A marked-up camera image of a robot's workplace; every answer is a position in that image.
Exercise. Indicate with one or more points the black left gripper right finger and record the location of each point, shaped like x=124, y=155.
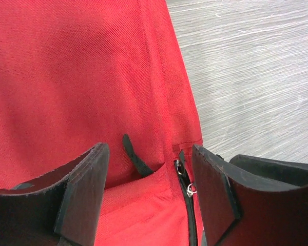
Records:
x=250, y=200

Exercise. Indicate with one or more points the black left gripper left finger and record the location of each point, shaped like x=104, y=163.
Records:
x=60, y=207

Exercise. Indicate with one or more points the red student backpack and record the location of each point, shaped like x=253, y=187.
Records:
x=75, y=73

